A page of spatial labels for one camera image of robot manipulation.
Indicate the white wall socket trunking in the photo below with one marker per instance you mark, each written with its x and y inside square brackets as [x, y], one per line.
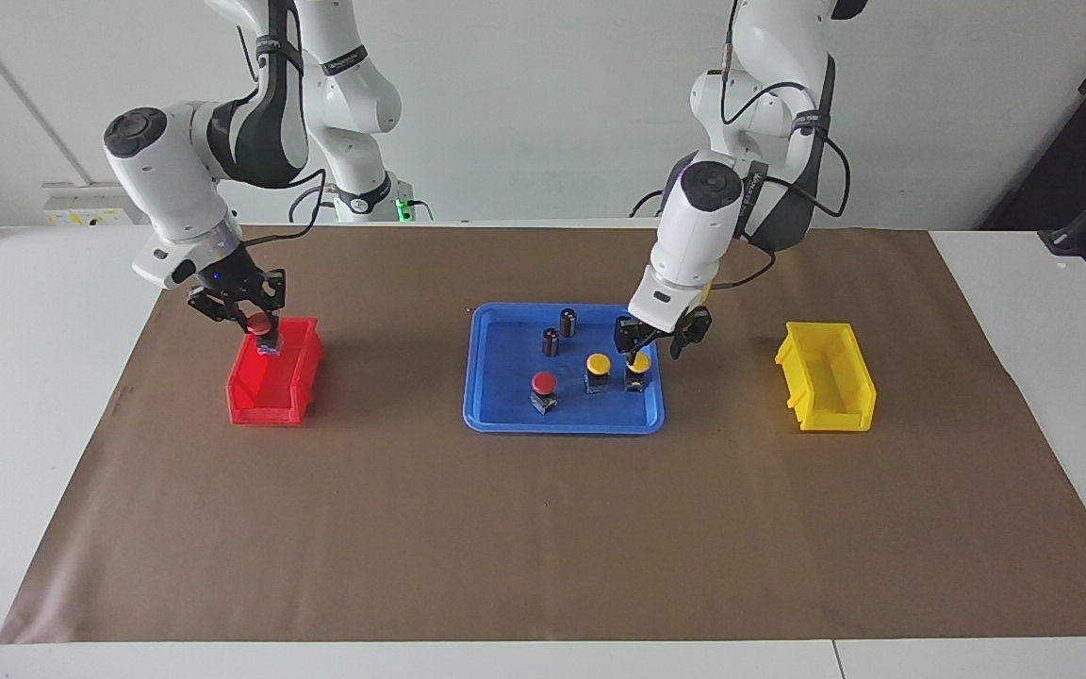
[81, 215]

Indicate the dark background panel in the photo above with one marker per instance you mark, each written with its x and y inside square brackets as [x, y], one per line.
[1052, 141]

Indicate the red push button switch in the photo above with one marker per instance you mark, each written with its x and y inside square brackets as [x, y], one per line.
[260, 323]
[543, 381]

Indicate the black cylindrical capacitor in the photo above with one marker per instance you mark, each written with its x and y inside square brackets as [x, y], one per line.
[568, 322]
[551, 341]

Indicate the brown paper table mat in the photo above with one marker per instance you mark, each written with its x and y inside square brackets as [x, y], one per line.
[543, 528]

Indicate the blue plastic tray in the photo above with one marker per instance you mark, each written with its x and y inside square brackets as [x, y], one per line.
[505, 377]

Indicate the yellow push button switch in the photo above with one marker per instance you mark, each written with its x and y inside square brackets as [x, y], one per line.
[642, 363]
[598, 362]

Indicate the yellow plastic storage bin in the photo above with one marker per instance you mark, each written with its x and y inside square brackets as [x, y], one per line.
[835, 377]

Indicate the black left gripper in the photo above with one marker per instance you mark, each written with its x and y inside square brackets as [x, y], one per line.
[694, 330]

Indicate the red plastic storage bin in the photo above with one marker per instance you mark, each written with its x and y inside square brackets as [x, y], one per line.
[260, 396]

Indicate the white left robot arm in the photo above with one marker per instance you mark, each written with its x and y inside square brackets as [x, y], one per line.
[694, 236]

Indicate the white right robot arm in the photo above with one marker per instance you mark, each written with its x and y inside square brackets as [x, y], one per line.
[166, 179]

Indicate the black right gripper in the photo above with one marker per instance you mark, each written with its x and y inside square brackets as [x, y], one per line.
[227, 283]

